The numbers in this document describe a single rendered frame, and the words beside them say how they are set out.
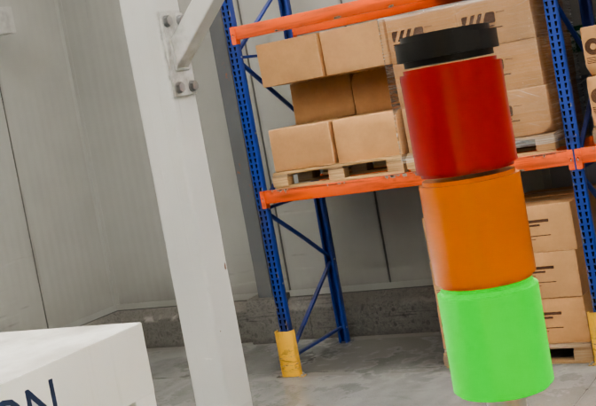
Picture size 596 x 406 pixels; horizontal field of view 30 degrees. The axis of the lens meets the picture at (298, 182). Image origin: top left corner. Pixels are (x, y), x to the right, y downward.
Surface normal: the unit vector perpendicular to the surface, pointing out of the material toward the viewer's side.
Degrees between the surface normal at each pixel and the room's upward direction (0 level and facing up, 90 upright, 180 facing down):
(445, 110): 90
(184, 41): 90
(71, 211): 90
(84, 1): 90
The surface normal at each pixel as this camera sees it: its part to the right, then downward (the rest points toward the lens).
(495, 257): 0.15, 0.04
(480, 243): -0.10, 0.09
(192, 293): -0.47, 0.15
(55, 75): 0.86, -0.12
